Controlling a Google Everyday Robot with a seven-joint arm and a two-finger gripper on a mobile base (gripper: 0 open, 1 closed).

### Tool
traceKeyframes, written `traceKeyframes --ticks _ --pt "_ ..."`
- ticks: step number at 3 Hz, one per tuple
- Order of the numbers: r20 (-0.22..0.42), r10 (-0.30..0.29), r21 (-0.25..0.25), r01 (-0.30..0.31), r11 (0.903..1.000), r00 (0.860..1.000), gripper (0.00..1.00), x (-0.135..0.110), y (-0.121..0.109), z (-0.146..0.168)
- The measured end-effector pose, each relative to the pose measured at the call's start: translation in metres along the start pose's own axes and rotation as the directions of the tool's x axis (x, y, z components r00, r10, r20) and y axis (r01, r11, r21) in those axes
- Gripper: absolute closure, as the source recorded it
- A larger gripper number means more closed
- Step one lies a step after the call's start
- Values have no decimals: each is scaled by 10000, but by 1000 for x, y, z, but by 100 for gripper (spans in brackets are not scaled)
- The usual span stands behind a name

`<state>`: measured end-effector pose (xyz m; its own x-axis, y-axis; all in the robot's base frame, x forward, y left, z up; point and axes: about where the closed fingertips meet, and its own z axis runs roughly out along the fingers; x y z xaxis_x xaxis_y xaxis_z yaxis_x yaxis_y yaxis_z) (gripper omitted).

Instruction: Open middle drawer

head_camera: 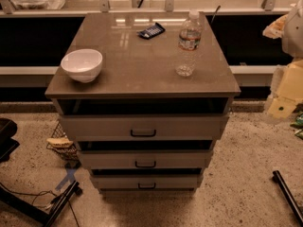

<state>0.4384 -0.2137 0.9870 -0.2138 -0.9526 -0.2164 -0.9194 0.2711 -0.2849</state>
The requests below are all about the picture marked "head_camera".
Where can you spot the black metal stand left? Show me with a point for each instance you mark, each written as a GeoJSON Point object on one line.
{"type": "Point", "coordinates": [46, 214]}

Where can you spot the dark blue snack packet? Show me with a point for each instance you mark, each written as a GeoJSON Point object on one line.
{"type": "Point", "coordinates": [151, 31]}

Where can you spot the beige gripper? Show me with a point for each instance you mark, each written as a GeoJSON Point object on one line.
{"type": "Point", "coordinates": [294, 35]}

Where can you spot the wire basket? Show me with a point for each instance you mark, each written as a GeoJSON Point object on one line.
{"type": "Point", "coordinates": [67, 154]}

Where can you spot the grey drawer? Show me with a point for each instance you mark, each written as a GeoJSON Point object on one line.
{"type": "Point", "coordinates": [144, 182]}
{"type": "Point", "coordinates": [140, 127]}
{"type": "Point", "coordinates": [145, 159]}

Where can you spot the black bar right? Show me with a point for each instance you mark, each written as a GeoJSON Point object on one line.
{"type": "Point", "coordinates": [297, 210]}

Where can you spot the white bowl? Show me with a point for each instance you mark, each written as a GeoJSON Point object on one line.
{"type": "Point", "coordinates": [82, 65]}

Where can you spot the beige sponge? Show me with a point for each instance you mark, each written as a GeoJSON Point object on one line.
{"type": "Point", "coordinates": [62, 142]}

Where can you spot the clear plastic water bottle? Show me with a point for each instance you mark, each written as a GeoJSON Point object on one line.
{"type": "Point", "coordinates": [190, 35]}

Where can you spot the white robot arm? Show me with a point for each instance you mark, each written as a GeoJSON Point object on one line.
{"type": "Point", "coordinates": [289, 28]}

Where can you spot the black chair base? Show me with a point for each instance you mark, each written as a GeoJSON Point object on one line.
{"type": "Point", "coordinates": [8, 129]}

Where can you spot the grey drawer cabinet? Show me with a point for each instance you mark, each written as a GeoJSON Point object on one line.
{"type": "Point", "coordinates": [138, 77]}

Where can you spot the green snack bag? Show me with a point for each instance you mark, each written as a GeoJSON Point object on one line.
{"type": "Point", "coordinates": [298, 124]}

